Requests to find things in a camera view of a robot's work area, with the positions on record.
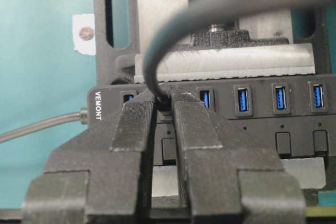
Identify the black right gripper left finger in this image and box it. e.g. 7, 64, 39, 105
23, 91, 155, 223

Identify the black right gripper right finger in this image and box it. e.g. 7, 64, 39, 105
171, 87, 306, 223

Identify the grey USB cable with plug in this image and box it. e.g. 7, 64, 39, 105
143, 0, 336, 117

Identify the black multiport USB hub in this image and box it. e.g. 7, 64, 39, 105
87, 74, 335, 166

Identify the blue tape under vise right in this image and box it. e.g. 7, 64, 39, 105
318, 190, 336, 207

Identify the white tape with dark dot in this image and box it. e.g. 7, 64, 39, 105
72, 14, 96, 56

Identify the black bench vise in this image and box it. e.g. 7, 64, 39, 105
93, 0, 330, 206

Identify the grey hub power cable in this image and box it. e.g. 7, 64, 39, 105
0, 107, 90, 144

